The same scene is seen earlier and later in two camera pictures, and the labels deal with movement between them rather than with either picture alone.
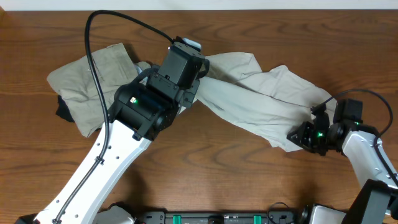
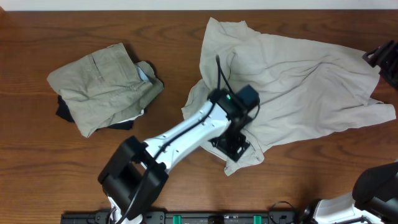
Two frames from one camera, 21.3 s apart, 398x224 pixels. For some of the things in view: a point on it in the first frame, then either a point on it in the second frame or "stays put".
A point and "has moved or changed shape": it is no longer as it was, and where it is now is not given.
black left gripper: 193,94 → 232,145
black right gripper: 302,139 → 387,55
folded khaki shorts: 78,92 stays put
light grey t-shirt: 275,99 has moved or changed shape
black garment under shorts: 63,110 stays put
